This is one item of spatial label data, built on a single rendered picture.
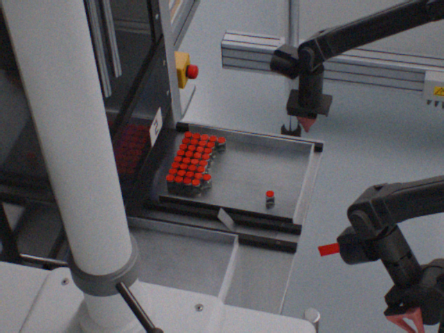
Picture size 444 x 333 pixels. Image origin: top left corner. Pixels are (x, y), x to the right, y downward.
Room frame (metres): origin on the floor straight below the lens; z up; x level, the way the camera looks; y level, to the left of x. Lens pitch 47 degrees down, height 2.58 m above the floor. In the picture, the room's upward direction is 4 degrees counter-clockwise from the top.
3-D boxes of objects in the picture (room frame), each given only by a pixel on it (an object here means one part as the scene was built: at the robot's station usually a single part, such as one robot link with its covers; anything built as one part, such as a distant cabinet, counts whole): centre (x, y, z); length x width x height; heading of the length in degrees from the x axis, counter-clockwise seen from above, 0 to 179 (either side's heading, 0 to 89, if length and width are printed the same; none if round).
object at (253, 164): (1.57, -0.05, 0.90); 0.34 x 0.26 x 0.04; 71
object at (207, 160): (1.60, 0.03, 0.90); 0.18 x 0.02 x 0.05; 161
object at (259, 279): (1.43, 0.05, 0.87); 0.70 x 0.48 x 0.02; 162
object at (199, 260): (1.29, 0.17, 0.90); 0.34 x 0.26 x 0.04; 72
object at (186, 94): (1.91, 0.13, 0.87); 0.14 x 0.13 x 0.02; 72
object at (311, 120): (1.59, -0.22, 1.06); 0.07 x 0.07 x 0.09; 72
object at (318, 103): (1.59, -0.23, 1.13); 0.10 x 0.07 x 0.07; 72
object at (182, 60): (1.88, 0.10, 0.99); 0.08 x 0.07 x 0.07; 72
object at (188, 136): (1.62, 0.10, 0.90); 0.18 x 0.02 x 0.05; 161
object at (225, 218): (1.39, -0.06, 0.91); 0.14 x 0.03 x 0.06; 72
